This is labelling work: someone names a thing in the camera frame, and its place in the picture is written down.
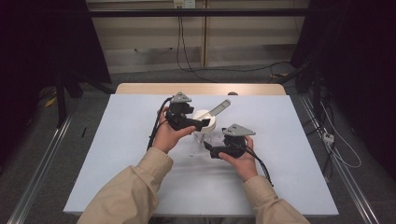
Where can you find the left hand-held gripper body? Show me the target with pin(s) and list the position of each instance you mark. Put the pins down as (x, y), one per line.
(180, 119)

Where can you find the yellow floor tape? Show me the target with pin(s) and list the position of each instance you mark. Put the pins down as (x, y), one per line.
(50, 102)

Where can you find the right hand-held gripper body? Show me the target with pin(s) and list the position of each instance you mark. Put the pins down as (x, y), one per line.
(235, 144)

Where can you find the person's left hand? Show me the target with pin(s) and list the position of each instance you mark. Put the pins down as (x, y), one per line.
(168, 137)

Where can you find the white wall socket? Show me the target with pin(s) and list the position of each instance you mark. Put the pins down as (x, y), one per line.
(184, 3)

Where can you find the person's right hand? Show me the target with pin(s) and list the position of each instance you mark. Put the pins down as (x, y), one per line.
(244, 165)

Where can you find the black horizontal bar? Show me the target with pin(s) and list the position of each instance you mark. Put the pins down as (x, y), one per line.
(199, 12)

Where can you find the wooden table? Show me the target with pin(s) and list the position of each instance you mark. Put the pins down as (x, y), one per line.
(186, 88)

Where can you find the white table mat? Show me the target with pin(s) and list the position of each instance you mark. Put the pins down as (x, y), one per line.
(124, 140)

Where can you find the aluminium floor rail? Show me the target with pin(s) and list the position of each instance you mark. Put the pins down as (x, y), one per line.
(345, 174)
(37, 180)

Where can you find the white floor power strip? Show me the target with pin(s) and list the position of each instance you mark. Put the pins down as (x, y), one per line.
(328, 138)

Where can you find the black metal stand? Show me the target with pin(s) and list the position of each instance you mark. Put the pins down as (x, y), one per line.
(316, 90)
(60, 99)

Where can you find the wooden wall post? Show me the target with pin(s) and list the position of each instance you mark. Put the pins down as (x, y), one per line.
(204, 37)

